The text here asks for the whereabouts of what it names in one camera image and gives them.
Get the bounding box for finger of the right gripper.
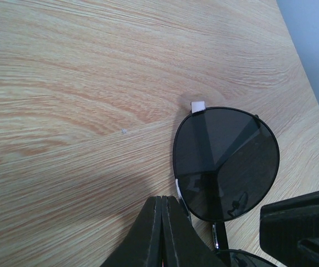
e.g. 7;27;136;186
259;191;319;266

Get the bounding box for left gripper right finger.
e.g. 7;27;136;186
161;196;231;266

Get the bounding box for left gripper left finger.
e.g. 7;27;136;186
102;196;163;266

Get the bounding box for dark aviator sunglasses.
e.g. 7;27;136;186
172;101;280;266

